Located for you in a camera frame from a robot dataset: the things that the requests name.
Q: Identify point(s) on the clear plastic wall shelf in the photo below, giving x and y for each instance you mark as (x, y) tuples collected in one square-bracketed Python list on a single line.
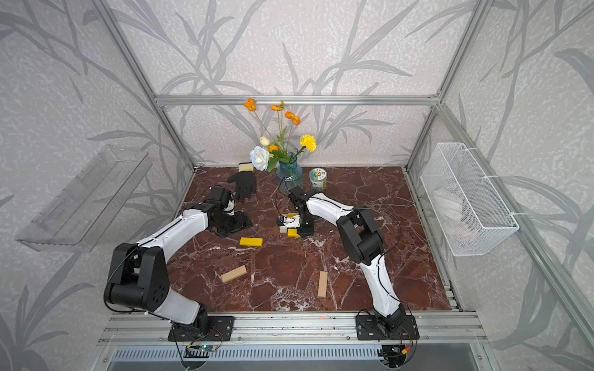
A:
[(79, 216)]

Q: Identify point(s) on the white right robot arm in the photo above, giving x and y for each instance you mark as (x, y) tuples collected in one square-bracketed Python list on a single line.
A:
[(363, 242)]

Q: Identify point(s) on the blue glass vase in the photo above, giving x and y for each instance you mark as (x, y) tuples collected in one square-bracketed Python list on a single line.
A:
[(290, 175)]

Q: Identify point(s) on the aluminium front rail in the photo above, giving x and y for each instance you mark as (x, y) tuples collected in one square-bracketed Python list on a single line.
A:
[(276, 328)]

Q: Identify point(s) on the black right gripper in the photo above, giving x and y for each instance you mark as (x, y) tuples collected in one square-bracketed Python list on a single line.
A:
[(303, 232)]

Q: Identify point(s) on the black and yellow work glove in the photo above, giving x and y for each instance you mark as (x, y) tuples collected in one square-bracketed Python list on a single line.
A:
[(244, 180)]

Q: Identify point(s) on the white cloth in basket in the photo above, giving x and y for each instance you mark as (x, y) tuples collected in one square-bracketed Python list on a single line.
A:
[(456, 222)]

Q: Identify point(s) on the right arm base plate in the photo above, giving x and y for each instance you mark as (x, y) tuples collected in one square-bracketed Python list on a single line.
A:
[(371, 327)]

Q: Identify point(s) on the artificial flower bouquet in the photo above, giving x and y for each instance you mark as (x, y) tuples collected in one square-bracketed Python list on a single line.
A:
[(274, 148)]

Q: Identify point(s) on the small green-lidded can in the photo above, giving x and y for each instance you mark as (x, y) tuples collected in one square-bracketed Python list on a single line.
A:
[(318, 178)]

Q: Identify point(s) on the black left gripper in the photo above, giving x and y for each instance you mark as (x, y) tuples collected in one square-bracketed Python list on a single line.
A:
[(241, 222)]

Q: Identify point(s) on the white wire mesh basket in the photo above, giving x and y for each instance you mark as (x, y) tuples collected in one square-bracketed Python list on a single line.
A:
[(453, 167)]

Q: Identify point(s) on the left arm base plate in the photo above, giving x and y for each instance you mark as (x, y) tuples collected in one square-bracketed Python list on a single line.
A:
[(215, 328)]

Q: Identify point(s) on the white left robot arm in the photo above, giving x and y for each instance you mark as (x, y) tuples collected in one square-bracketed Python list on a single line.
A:
[(138, 277)]

